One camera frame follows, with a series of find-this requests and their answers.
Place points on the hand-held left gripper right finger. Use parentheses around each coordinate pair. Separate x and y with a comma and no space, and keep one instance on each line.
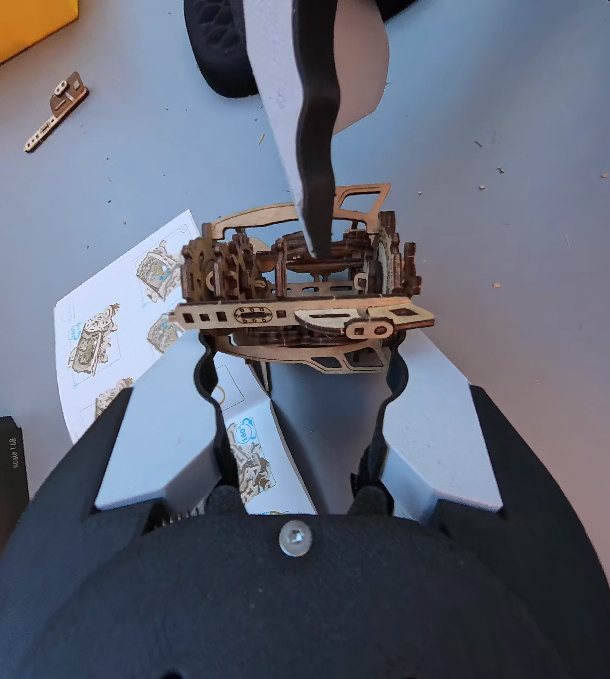
(432,424)

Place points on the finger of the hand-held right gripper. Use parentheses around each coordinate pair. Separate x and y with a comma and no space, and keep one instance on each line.
(363,53)
(278,106)

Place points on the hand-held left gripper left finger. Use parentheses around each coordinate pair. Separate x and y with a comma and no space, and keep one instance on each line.
(161,435)

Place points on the wooden mechanical model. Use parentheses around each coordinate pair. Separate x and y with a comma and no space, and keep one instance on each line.
(262,315)

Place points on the grey desk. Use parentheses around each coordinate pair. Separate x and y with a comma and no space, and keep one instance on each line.
(496,132)

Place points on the white instruction booklet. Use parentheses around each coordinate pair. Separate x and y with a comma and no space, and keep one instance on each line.
(98,360)

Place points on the small wooden model part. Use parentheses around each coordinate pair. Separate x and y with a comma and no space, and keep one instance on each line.
(66,98)

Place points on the yellow storage bin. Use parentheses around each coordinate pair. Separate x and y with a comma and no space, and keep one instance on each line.
(8,26)

